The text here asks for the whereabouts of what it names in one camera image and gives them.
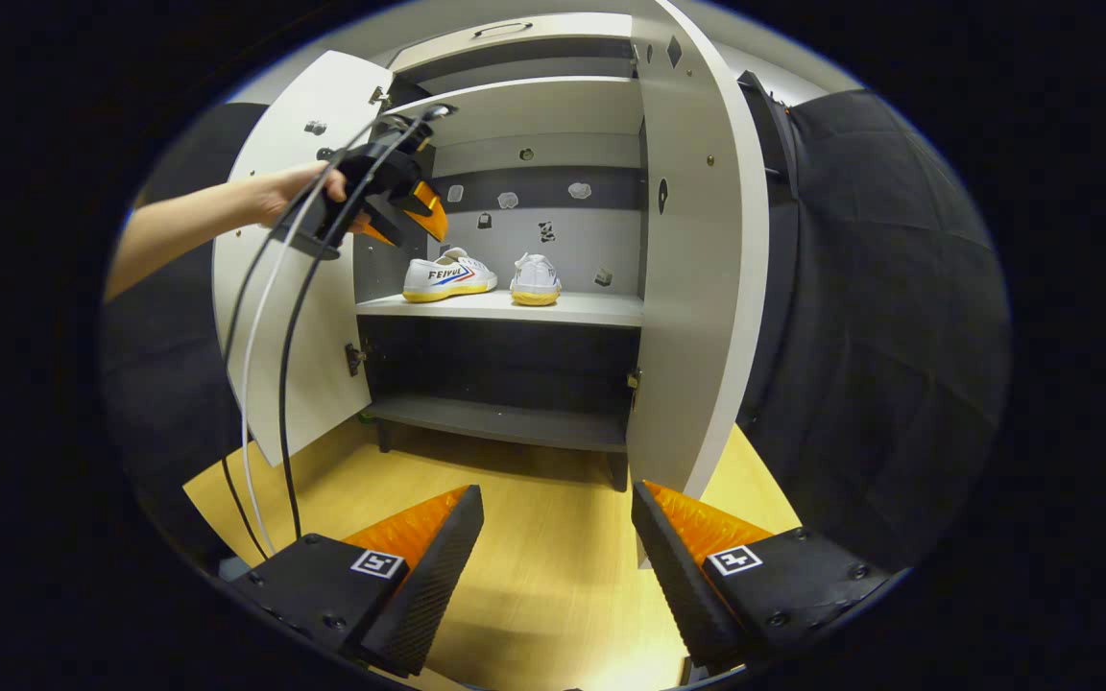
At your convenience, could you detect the thick black cable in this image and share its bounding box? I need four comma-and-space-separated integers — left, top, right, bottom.
276, 106, 458, 541

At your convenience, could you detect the white shoe cabinet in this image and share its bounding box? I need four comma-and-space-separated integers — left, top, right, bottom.
212, 0, 771, 567

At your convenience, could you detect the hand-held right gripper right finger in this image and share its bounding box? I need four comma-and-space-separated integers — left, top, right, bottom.
632, 480, 890, 673

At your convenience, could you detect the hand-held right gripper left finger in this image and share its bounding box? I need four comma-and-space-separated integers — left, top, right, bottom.
231, 483, 485, 678

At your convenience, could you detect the white cabinet shelf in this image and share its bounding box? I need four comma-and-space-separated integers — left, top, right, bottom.
356, 291, 645, 329
385, 77, 645, 150

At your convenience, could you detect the grey cabinet bottom shelf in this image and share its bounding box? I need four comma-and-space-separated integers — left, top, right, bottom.
366, 395, 629, 454

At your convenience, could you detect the white cable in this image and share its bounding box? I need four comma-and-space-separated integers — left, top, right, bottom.
240, 120, 391, 558

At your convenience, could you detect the white cabinet door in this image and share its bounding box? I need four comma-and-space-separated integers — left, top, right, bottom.
625, 0, 771, 567
212, 50, 396, 468

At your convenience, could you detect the white canvas shoe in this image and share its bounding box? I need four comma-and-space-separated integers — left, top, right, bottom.
510, 252, 564, 307
402, 247, 499, 304

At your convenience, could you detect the white cabinet drawer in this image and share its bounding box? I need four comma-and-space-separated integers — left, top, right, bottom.
388, 12, 636, 73

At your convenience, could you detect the thin black cable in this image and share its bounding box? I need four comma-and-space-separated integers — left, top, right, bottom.
219, 144, 381, 562

